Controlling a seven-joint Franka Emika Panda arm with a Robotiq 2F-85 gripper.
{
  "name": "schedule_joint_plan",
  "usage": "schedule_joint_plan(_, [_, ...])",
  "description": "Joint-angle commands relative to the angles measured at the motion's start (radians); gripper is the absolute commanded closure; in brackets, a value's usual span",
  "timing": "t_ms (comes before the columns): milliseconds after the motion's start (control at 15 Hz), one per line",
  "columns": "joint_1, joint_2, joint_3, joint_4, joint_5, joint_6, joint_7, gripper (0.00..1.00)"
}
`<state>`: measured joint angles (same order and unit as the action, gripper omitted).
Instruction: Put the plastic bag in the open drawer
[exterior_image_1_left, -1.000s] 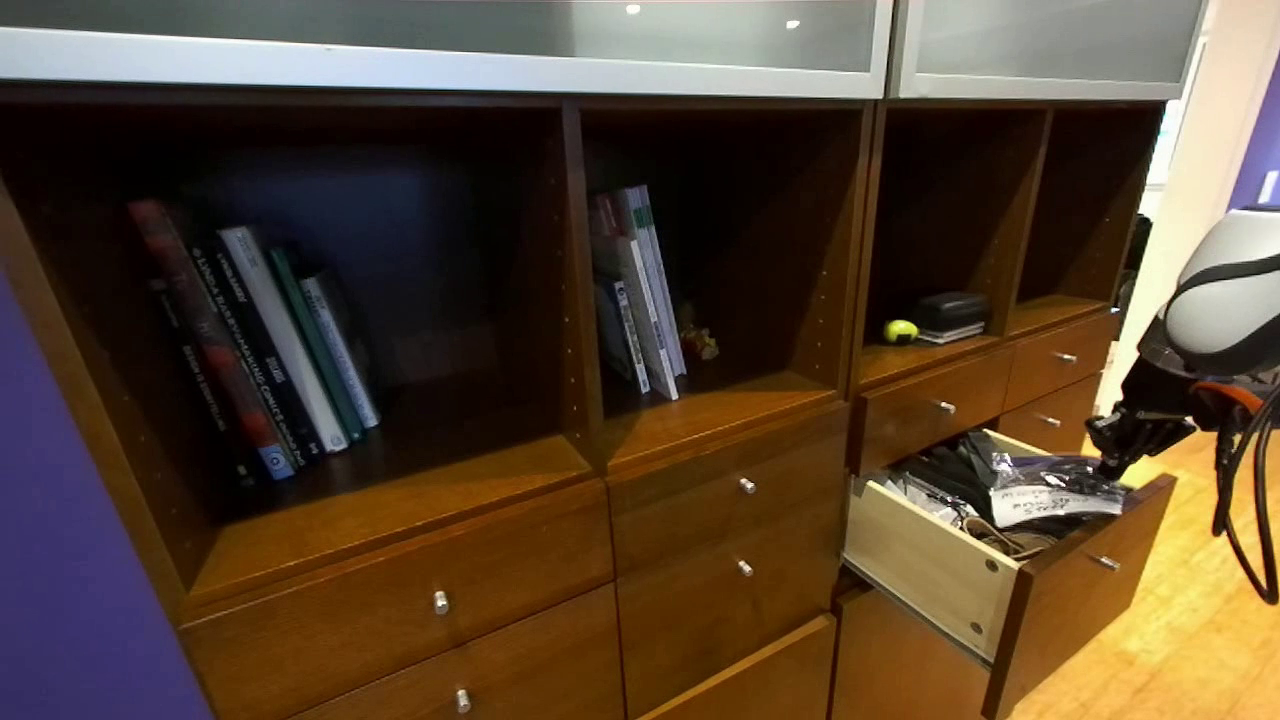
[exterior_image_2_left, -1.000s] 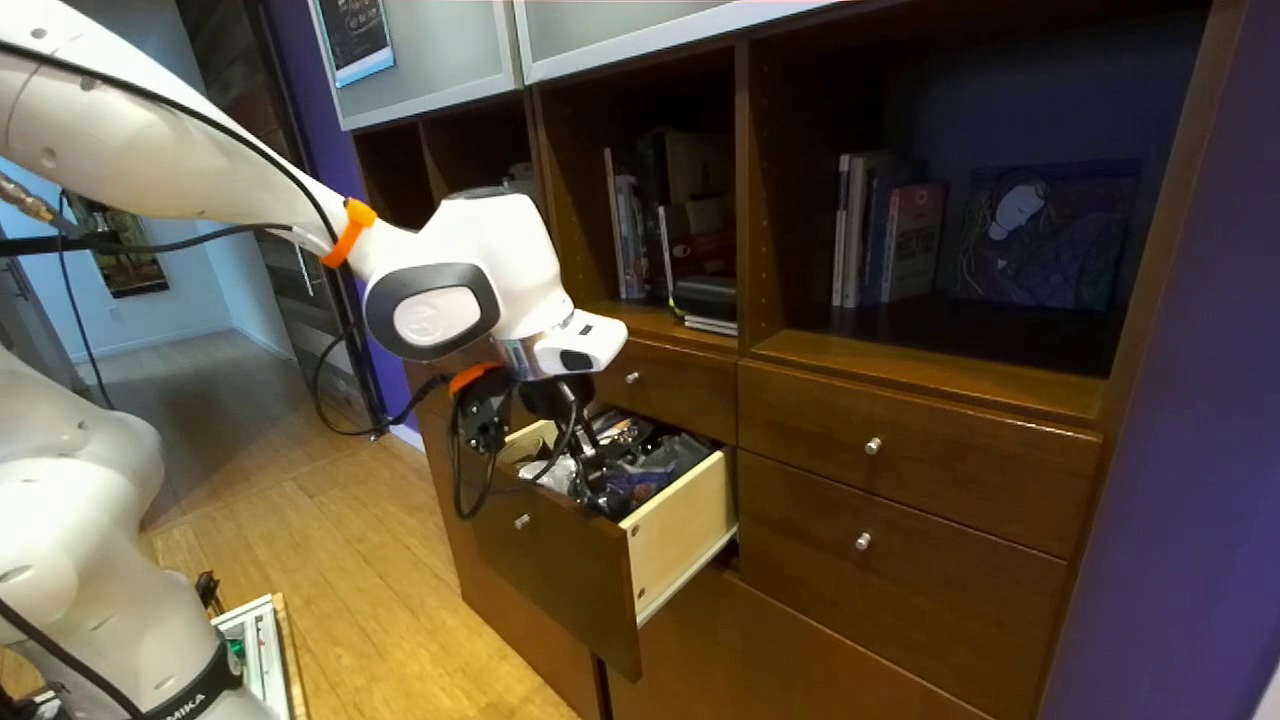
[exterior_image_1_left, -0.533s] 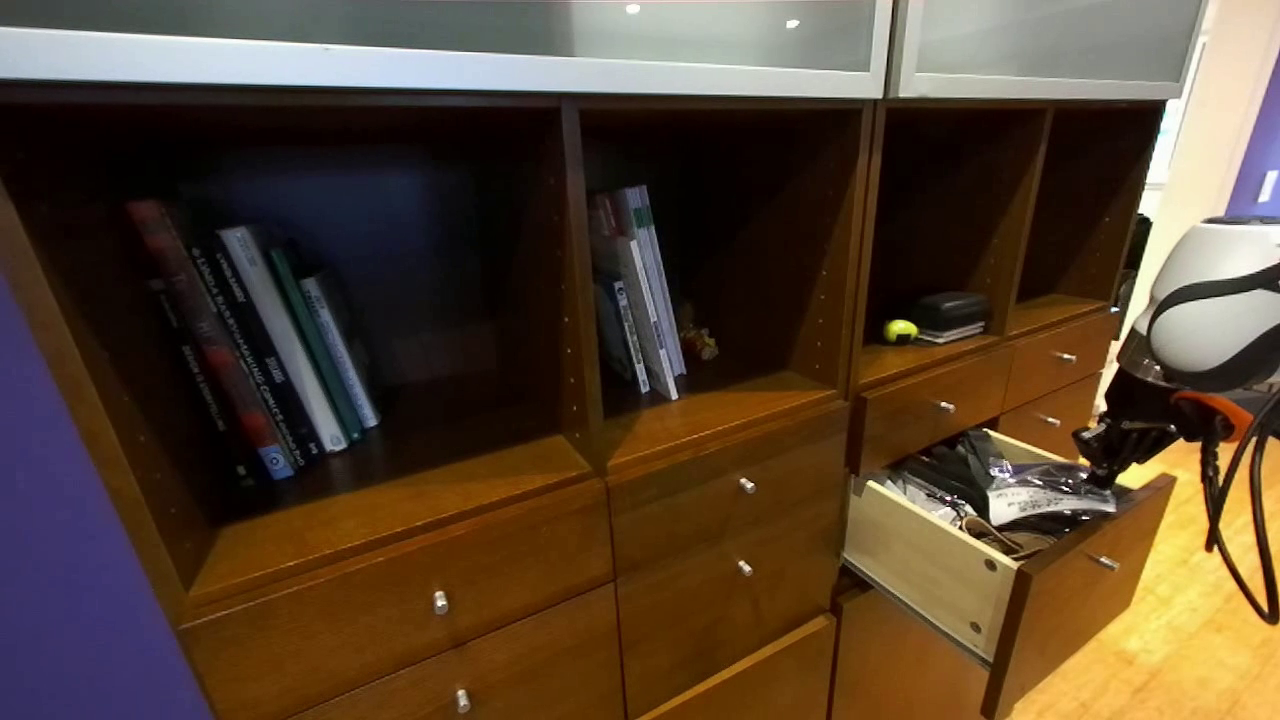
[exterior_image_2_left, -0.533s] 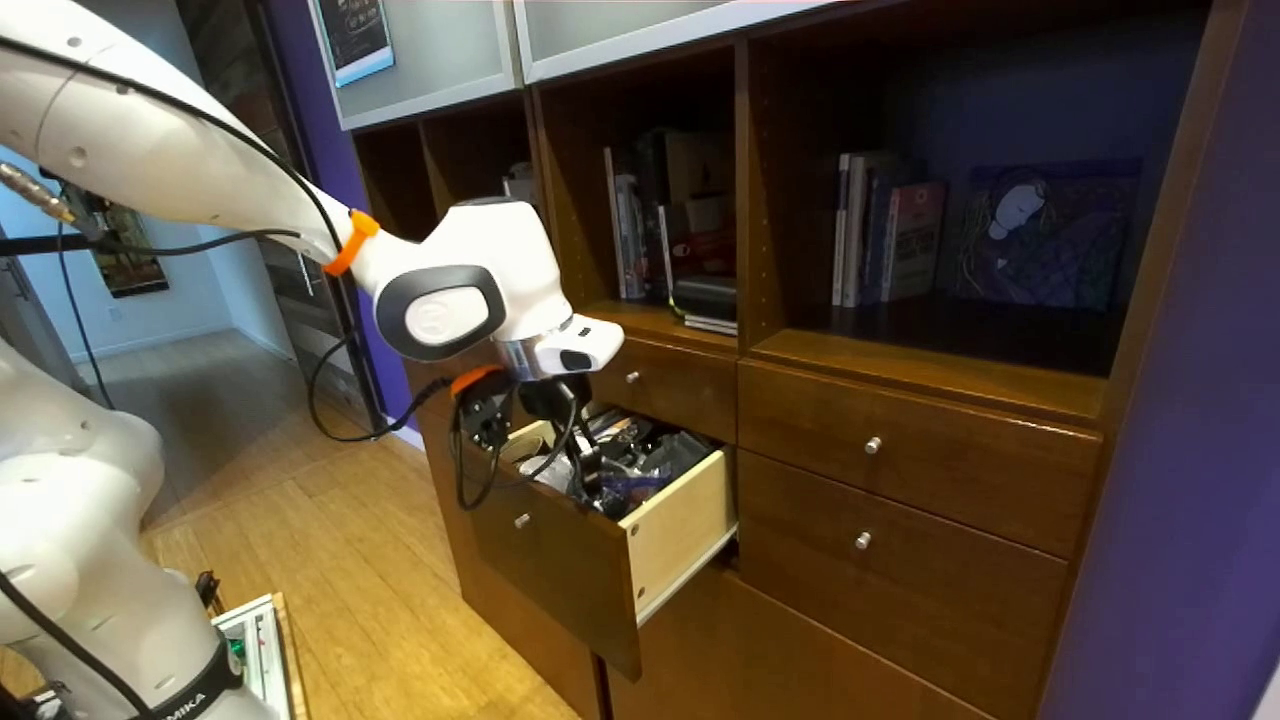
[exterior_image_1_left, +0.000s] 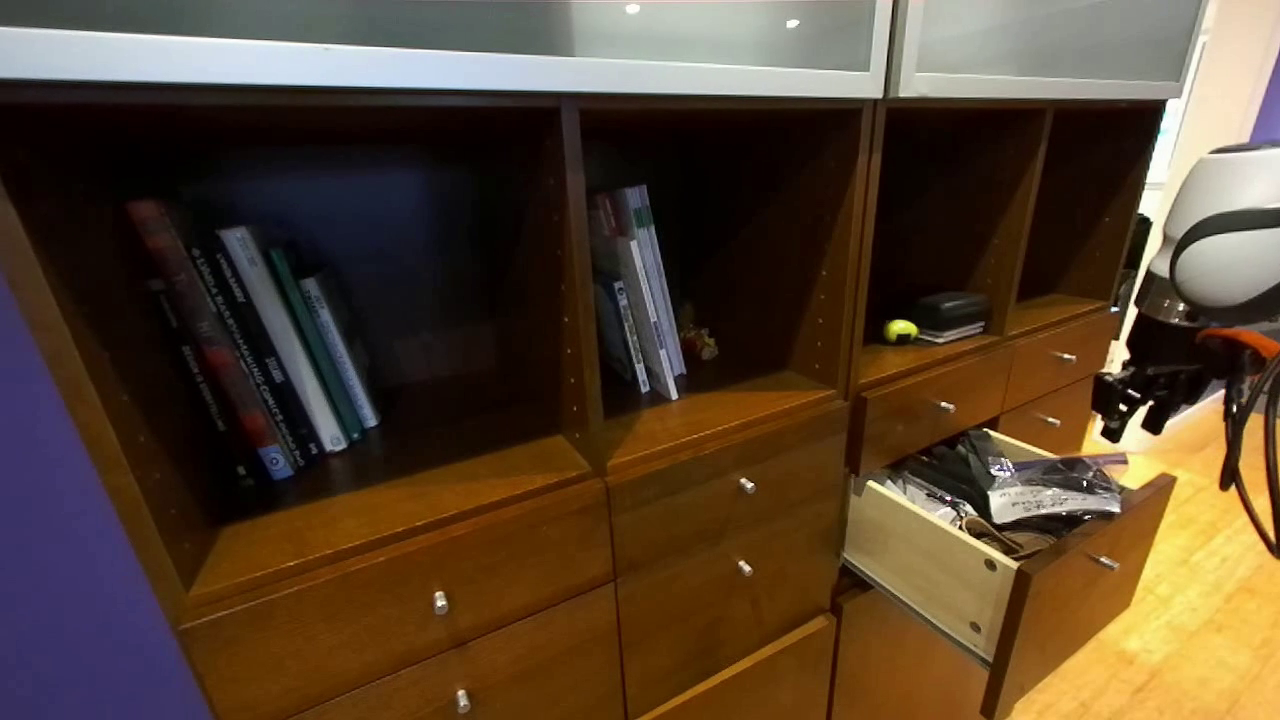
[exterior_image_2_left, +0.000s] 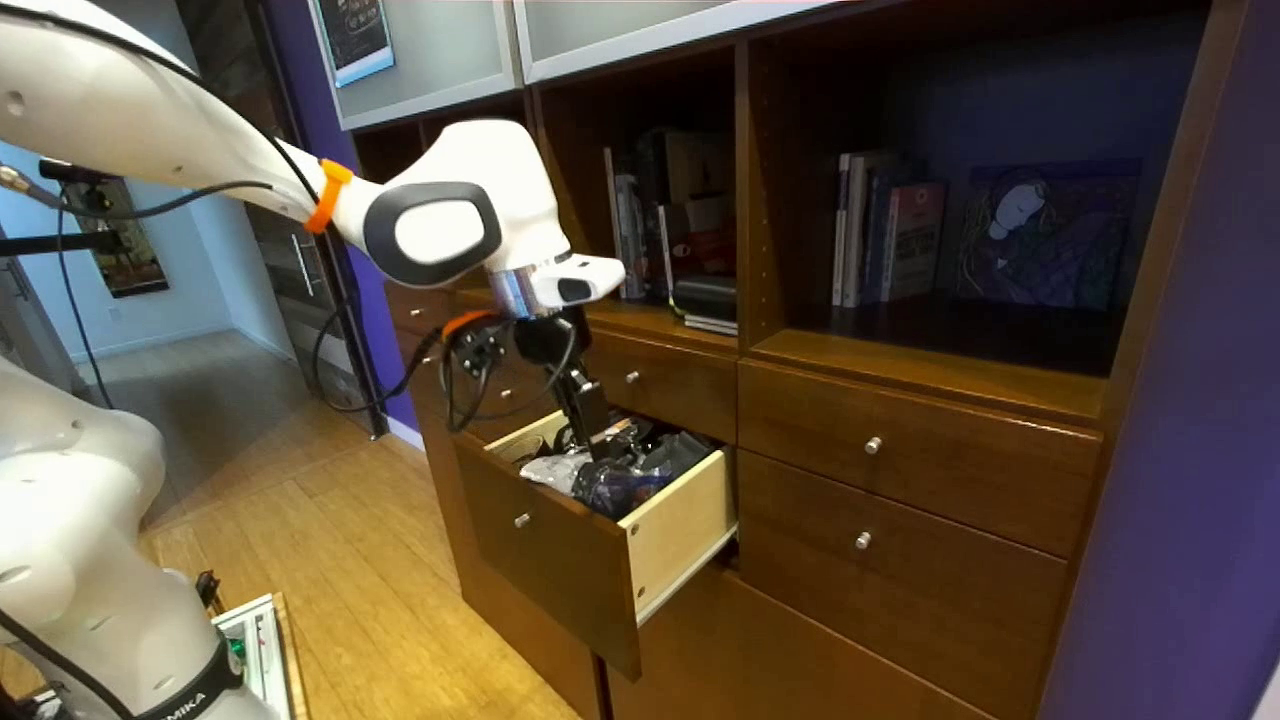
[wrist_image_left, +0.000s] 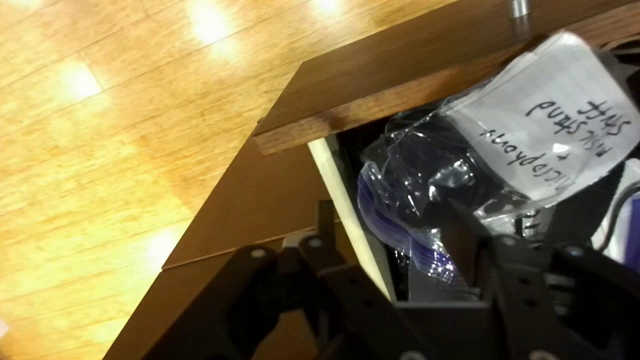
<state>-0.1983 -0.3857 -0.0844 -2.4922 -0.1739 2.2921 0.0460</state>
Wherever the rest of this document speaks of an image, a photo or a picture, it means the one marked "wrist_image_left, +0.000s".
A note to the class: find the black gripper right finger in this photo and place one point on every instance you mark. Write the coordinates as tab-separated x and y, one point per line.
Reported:
567	307

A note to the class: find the clear plastic bag with label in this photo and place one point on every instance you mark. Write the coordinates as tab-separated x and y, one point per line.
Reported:
413	172

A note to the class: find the wooden drawer with cream sides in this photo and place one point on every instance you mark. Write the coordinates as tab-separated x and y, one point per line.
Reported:
401	73

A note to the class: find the brown wooden shelf cabinet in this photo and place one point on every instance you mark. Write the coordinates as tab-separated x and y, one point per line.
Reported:
240	212

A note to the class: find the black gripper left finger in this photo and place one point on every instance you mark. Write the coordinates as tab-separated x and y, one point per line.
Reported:
266	307

